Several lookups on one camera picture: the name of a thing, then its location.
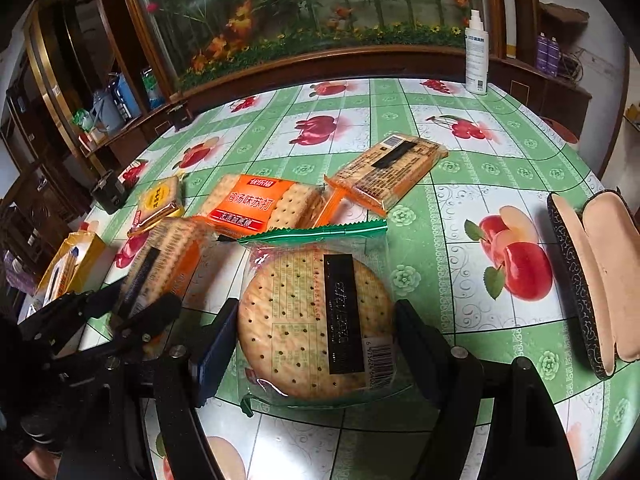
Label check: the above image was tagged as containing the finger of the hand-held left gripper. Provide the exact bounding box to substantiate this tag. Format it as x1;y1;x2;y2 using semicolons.
112;294;182;347
20;290;121;344

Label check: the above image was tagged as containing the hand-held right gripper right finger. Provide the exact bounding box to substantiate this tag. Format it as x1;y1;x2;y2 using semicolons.
395;299;581;480

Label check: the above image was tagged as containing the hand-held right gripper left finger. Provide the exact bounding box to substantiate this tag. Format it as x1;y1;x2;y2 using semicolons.
57;297;240;480

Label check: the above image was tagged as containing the yellow cardboard box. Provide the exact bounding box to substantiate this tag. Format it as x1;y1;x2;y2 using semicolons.
37;232;108;311

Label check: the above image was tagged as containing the orange cracker packet black label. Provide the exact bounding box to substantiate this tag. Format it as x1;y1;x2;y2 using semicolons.
107;217;221;341
325;134;448;218

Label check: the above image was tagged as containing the round cracker packet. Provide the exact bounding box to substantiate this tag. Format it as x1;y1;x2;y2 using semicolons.
235;220;416;408

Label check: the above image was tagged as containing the yellow label cracker packet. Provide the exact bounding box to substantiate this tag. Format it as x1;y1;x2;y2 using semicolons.
127;177;186;236

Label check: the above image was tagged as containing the person's left forearm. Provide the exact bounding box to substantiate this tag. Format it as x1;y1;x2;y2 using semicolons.
0;315;68;458

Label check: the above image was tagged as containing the orange cracker packet red logo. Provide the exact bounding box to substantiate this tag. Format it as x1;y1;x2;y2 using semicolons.
192;175;328;238

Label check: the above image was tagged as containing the open glasses case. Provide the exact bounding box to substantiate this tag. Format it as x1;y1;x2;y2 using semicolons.
546;189;638;380

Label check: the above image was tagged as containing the blue thermos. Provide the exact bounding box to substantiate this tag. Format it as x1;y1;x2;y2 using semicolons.
115;72;143;121

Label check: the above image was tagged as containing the round wooden stool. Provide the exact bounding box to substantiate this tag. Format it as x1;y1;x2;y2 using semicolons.
540;117;581;145

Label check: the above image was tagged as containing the wooden display cabinet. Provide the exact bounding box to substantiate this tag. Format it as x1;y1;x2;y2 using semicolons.
90;0;596;181

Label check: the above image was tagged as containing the white spray bottle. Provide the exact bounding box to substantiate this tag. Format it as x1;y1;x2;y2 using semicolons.
464;10;489;96

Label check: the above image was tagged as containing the artificial flower display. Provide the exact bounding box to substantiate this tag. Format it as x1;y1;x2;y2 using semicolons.
120;0;496;91

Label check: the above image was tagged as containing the white yellow-striped pole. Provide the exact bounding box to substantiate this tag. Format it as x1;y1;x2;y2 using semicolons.
500;0;518;58

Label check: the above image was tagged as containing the tangled cable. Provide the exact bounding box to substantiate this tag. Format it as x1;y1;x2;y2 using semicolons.
559;47;586;81

